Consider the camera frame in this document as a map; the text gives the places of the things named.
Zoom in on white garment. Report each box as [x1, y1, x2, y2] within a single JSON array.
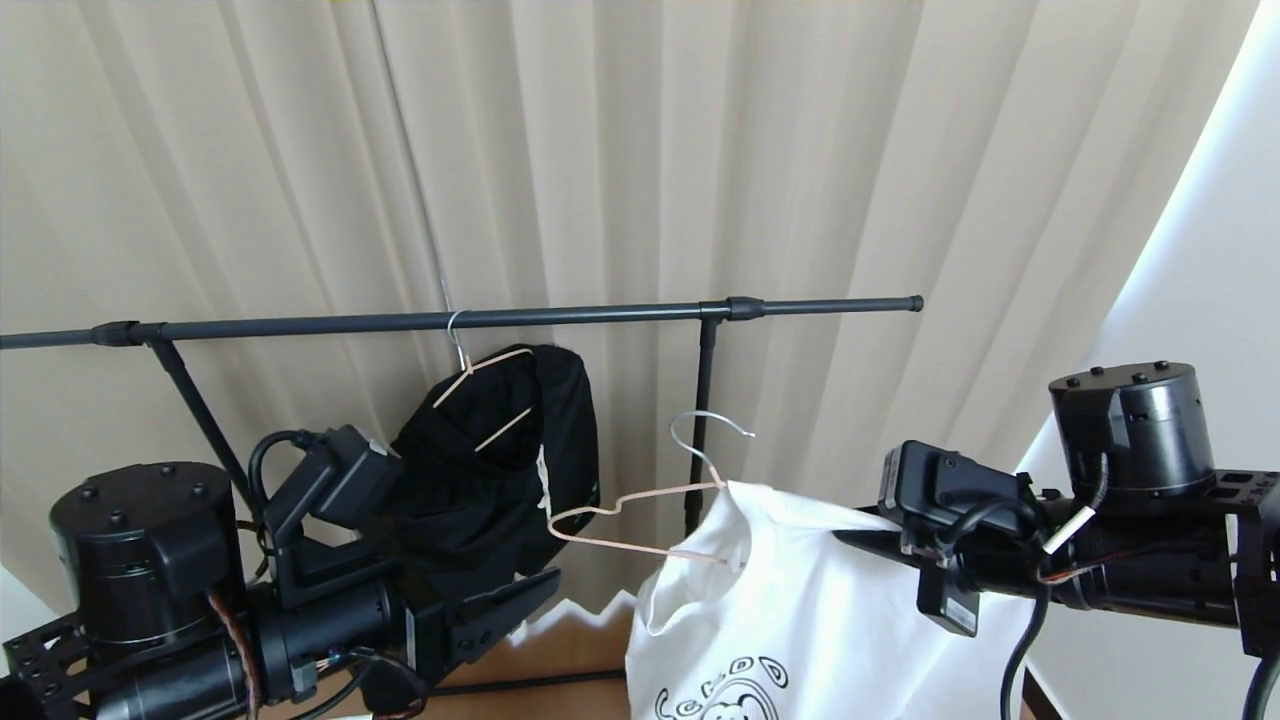
[[625, 482, 1038, 720]]

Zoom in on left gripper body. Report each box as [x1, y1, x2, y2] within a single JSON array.
[[245, 573, 521, 706]]

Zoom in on black cable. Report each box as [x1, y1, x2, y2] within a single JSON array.
[[945, 495, 1280, 720], [247, 430, 321, 521]]

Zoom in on pink clothes hanger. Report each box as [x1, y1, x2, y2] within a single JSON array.
[[548, 410, 756, 567], [432, 310, 538, 454]]

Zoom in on beige curtain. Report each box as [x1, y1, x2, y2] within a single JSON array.
[[0, 0, 1261, 621]]

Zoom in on black shorts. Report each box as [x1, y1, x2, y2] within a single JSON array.
[[375, 345, 601, 591]]

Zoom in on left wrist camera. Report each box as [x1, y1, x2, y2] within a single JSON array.
[[262, 425, 406, 581]]

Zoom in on black clothes rack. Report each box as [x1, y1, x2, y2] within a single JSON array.
[[0, 295, 924, 696]]

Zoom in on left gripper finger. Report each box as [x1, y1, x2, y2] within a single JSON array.
[[462, 567, 563, 633]]

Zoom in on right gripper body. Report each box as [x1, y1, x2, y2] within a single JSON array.
[[832, 505, 1243, 638]]

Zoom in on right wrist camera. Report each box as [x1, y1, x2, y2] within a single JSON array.
[[878, 440, 1041, 556]]

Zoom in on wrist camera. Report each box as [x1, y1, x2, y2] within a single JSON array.
[[878, 440, 1041, 556], [262, 425, 406, 581]]

